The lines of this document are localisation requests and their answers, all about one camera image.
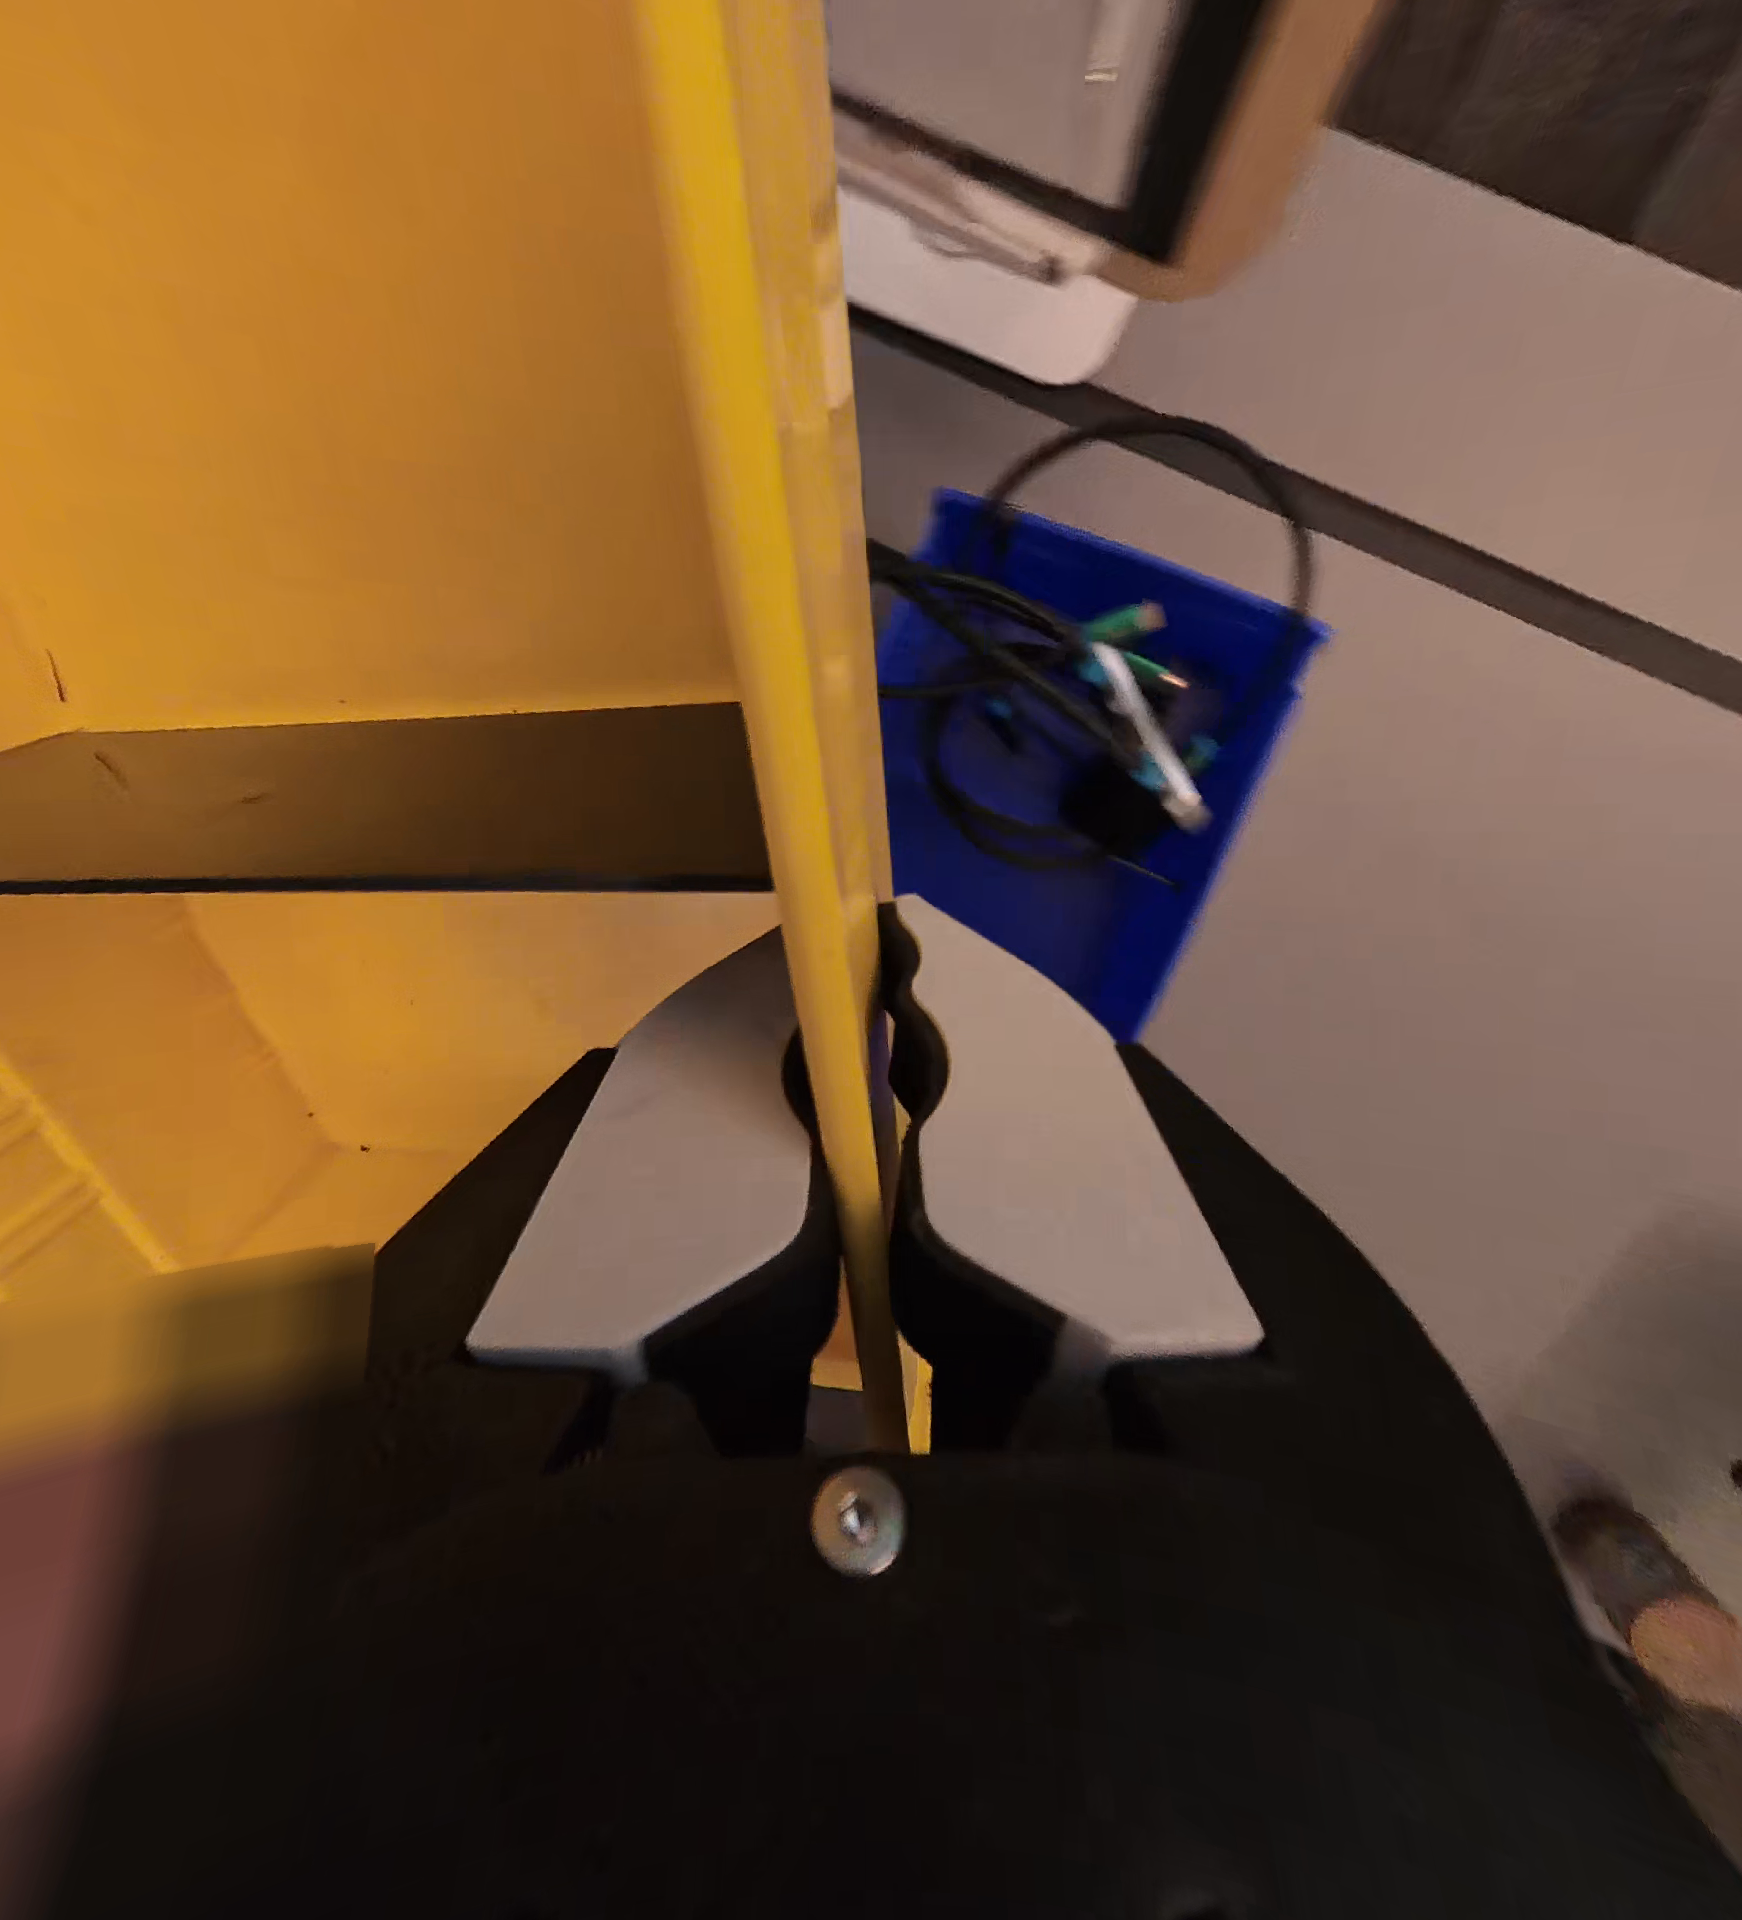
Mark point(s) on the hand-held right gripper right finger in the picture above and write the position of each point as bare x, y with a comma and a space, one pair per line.
1066, 1171

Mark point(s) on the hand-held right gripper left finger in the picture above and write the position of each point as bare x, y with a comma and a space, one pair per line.
662, 1184

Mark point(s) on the blue plastic bin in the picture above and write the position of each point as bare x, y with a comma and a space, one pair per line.
1080, 929

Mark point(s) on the silver hdmi adapter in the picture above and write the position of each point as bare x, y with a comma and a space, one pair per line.
1157, 744

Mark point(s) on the yellow plastic bin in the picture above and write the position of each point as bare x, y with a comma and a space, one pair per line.
286, 376

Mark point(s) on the small black box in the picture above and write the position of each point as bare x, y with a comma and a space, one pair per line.
1110, 812

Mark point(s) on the white sign stand base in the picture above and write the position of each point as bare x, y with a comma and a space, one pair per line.
1053, 324

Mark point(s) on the wooden sign board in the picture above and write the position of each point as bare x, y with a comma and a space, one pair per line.
1278, 135

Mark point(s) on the clear acrylic sign holder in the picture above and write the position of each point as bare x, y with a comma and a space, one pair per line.
1006, 105

